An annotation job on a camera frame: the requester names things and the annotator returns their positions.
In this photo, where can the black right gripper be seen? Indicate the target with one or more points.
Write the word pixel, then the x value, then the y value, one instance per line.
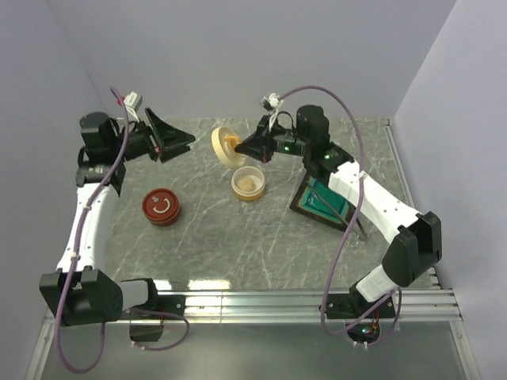
pixel 253 146

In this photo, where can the red round lid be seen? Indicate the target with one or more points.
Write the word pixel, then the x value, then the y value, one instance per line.
pixel 160 200

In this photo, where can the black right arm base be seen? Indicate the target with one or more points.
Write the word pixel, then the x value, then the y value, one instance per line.
pixel 340 308

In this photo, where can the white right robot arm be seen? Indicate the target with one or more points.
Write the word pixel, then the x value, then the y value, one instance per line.
pixel 414 238

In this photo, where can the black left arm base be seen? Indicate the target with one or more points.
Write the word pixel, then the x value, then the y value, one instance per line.
pixel 147 322

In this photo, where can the steel serving tongs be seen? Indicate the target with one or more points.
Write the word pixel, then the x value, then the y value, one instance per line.
pixel 360 231

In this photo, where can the cream round lid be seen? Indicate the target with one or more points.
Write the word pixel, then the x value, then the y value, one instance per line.
pixel 224 142

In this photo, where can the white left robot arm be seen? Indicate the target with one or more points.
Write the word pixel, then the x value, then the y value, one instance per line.
pixel 79 292

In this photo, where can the cream round container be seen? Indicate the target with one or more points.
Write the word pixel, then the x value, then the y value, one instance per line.
pixel 257 175

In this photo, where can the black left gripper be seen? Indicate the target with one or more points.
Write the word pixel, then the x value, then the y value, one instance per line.
pixel 170 140

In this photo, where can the teal square ceramic plate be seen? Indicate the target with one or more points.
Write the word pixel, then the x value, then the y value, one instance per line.
pixel 316 202

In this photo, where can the brown steel-lined container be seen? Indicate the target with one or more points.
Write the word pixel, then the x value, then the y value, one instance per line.
pixel 166 219

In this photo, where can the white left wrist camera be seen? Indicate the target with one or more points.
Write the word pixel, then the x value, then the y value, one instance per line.
pixel 132 103

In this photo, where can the beige steamed bun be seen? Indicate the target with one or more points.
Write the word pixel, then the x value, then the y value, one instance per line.
pixel 246 184

